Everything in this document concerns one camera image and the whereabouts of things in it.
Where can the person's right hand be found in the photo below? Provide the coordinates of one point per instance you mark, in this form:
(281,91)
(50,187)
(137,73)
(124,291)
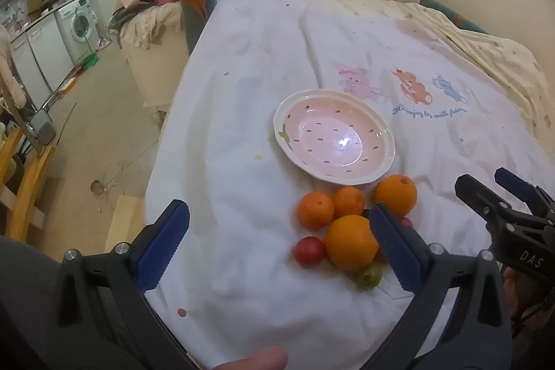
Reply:
(514,294)

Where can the white printed blanket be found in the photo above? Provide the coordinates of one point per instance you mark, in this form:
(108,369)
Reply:
(243,92)

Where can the dark purple grape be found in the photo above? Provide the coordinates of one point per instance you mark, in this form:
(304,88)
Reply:
(367,214)

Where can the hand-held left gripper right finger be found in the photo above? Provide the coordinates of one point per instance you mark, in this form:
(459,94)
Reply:
(394,248)

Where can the person's left hand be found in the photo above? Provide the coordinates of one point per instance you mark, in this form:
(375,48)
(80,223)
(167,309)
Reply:
(256,359)

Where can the pale wooden board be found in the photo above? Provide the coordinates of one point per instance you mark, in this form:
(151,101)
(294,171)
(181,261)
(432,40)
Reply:
(123,222)

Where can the green dustpan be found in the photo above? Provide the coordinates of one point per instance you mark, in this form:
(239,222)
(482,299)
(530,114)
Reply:
(90,60)

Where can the cream sofa with lace cover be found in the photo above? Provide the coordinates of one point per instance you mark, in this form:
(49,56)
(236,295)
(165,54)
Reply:
(145,49)

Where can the large orange with stem mark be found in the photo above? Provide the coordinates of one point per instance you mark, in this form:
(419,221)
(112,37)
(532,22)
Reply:
(395,196)

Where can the cream floral bedsheet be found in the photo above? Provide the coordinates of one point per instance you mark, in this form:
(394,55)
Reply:
(498,49)

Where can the pink strawberry print plate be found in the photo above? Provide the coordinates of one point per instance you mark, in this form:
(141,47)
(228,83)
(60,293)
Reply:
(329,136)

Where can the red cherry tomato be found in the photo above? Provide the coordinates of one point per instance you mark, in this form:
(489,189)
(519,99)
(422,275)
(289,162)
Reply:
(308,252)
(406,221)

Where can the grey and orange bag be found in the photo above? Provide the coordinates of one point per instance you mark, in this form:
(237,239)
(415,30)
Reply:
(197,10)

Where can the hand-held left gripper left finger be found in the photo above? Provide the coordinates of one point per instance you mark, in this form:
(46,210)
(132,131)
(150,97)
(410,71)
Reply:
(167,244)

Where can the yellow wooden chair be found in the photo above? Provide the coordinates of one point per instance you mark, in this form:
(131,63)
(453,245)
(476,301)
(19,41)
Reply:
(28,188)

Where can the teal pillow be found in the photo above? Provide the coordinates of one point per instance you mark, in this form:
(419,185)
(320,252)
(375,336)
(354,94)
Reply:
(451,14)

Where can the white washing machine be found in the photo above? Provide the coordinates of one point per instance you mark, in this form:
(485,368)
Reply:
(78,23)

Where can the small tangerine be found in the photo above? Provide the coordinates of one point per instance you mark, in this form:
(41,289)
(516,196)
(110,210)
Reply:
(348,202)
(315,210)

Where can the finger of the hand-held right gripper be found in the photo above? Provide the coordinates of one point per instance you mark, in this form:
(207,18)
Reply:
(516,181)
(479,194)

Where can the green grape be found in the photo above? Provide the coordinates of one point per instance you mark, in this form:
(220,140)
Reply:
(369,276)

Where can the white kitchen cabinet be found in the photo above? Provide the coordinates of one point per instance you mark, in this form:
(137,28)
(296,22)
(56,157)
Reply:
(39,53)

